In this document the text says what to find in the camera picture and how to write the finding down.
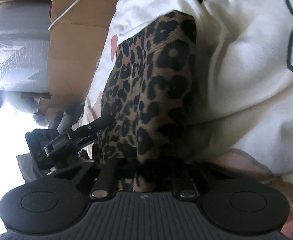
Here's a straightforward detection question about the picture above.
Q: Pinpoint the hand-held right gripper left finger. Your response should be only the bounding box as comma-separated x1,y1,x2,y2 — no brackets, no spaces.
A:
49,159,117,198

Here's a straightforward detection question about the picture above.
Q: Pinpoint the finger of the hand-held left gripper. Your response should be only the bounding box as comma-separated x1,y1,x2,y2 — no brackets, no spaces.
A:
72,115,114,148

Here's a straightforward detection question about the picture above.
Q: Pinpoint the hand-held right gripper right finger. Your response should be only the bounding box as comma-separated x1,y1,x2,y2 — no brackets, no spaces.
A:
173,164,227,198

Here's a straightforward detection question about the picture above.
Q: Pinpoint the leopard print garment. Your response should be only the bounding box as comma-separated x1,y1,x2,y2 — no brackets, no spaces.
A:
92,10,197,193

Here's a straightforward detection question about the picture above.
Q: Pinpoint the flat cardboard sheet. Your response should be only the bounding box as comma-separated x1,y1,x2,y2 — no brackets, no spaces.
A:
0,0,137,115

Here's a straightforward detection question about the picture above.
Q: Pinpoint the cream bear print bed sheet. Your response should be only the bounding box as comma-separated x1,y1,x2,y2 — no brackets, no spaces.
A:
82,0,293,205

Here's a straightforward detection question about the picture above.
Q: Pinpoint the white cable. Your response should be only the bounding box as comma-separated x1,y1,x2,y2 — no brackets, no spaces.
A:
48,0,104,30

